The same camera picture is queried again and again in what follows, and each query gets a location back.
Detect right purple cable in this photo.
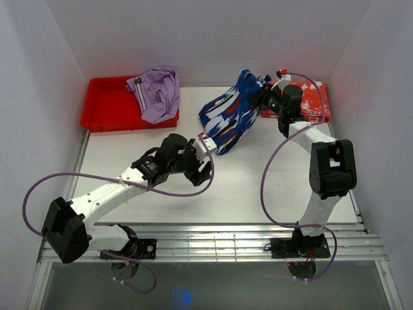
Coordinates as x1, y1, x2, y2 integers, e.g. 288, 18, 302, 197
259, 71, 339, 282

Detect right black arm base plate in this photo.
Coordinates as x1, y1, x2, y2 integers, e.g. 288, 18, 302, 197
268, 234, 330, 258

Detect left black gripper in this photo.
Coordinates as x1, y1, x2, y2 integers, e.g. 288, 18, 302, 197
168, 139, 212, 186

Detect red plastic tray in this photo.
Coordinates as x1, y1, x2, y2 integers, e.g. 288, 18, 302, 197
80, 76, 179, 132

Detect purple trousers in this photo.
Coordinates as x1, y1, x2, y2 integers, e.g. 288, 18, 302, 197
126, 67, 180, 124

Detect blue white red patterned trousers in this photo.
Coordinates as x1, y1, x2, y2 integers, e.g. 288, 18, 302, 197
198, 68, 272, 155

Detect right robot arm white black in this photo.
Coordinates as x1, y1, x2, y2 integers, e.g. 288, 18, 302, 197
249, 83, 357, 260

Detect folded orange white trousers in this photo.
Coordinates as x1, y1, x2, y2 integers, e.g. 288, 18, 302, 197
259, 81, 330, 123

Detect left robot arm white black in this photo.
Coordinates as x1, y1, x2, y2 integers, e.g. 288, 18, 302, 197
41, 134, 217, 264

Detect aluminium rail frame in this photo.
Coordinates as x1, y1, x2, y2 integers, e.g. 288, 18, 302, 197
34, 131, 403, 309

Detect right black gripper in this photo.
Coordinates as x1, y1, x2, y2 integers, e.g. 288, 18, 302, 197
247, 83, 286, 117

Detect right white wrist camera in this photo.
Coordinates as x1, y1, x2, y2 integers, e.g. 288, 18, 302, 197
271, 69, 292, 92

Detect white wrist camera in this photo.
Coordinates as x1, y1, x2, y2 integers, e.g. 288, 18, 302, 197
271, 69, 292, 92
193, 132, 217, 162

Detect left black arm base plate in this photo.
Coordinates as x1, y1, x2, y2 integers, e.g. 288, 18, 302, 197
107, 238, 157, 259

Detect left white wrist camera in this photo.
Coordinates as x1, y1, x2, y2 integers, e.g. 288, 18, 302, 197
193, 132, 217, 162

